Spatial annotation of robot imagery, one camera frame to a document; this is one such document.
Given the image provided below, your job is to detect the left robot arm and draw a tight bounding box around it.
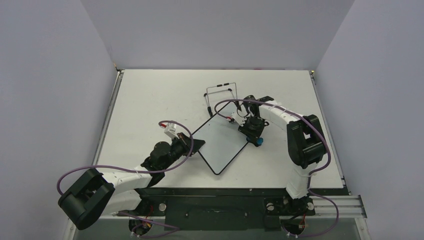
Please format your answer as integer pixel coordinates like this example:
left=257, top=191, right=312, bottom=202
left=58, top=132, right=206, bottom=230

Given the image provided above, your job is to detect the aluminium left side rail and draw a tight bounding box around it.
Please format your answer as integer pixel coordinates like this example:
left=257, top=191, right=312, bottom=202
left=91, top=69, right=125, bottom=166

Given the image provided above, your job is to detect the blue whiteboard eraser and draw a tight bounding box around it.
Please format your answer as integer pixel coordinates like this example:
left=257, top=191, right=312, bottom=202
left=253, top=137, right=264, bottom=147

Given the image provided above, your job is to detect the aluminium right side rail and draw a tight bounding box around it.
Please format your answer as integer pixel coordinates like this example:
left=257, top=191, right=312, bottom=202
left=308, top=70, right=347, bottom=187

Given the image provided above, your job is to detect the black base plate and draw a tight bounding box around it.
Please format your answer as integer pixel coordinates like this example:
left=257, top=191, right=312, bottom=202
left=115, top=185, right=350, bottom=231

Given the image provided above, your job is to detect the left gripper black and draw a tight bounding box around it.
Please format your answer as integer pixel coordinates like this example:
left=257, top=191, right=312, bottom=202
left=161, top=132, right=205, bottom=171

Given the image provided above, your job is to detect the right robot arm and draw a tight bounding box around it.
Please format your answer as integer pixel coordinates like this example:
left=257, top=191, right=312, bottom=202
left=231, top=95, right=328, bottom=214

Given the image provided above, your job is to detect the wire whiteboard stand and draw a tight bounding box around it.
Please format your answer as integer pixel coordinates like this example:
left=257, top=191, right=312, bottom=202
left=203, top=82, right=238, bottom=117

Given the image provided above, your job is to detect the small whiteboard black frame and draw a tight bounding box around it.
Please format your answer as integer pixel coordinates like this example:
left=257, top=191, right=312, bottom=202
left=193, top=103, right=248, bottom=175

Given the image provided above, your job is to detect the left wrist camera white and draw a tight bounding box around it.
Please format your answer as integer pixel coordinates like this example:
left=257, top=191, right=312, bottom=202
left=159, top=123, right=178, bottom=140

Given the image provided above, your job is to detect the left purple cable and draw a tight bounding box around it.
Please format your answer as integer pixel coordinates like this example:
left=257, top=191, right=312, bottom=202
left=56, top=120, right=196, bottom=239

